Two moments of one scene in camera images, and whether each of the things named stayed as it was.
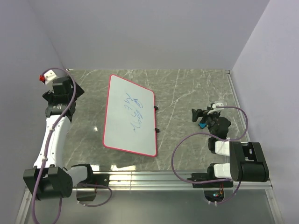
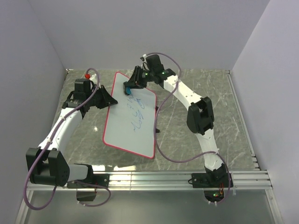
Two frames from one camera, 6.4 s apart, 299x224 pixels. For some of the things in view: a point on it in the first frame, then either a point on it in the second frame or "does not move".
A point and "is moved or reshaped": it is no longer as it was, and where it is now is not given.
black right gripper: x=197 y=113 → x=135 y=78
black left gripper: x=48 y=96 → x=106 y=96
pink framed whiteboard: x=130 y=117 does not move
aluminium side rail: x=237 y=104 does not move
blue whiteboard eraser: x=202 y=125 is moved or reshaped
